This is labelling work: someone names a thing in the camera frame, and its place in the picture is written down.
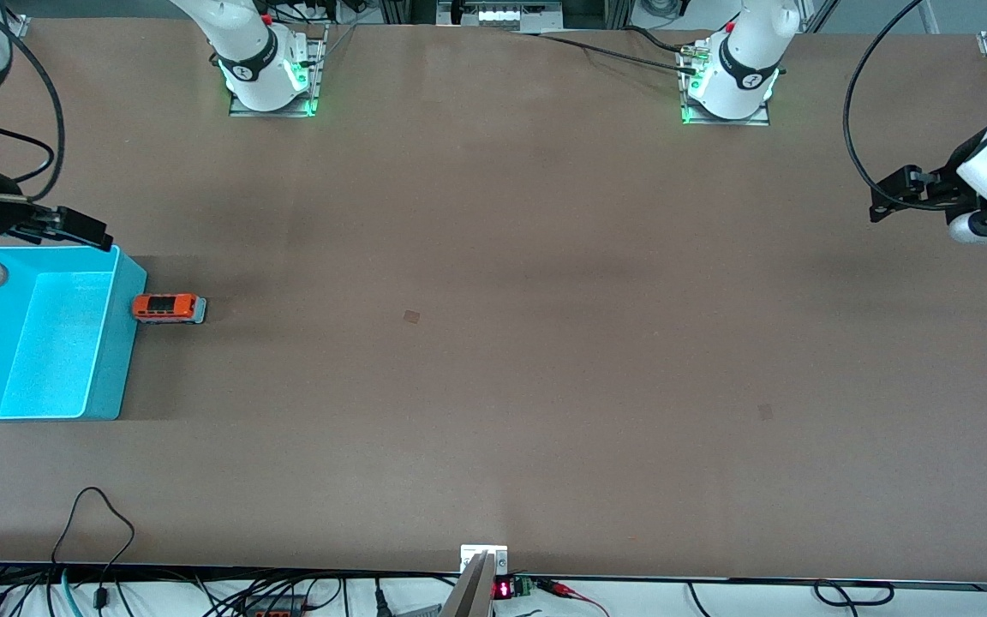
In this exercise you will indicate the orange toy bus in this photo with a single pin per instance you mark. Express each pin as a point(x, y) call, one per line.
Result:
point(164, 307)

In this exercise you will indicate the blue plastic box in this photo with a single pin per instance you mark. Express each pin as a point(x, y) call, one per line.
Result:
point(48, 343)

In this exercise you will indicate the red power strip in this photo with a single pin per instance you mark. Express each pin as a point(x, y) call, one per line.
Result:
point(275, 610)

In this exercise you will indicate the white lit device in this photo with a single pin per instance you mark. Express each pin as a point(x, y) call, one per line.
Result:
point(502, 15)

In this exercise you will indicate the red black clip leads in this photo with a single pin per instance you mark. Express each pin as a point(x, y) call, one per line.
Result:
point(566, 590)

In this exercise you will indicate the circuit module red display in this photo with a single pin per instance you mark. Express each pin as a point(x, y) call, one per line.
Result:
point(515, 588)

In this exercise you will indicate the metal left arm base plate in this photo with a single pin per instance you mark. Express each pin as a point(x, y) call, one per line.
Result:
point(761, 120)

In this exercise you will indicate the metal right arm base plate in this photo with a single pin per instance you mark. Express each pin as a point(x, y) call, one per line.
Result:
point(315, 60)

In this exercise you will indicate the white table edge bracket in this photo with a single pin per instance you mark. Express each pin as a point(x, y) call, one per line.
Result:
point(469, 553)

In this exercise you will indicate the grey metal mount bar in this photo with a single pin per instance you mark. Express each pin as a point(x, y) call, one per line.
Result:
point(469, 596)

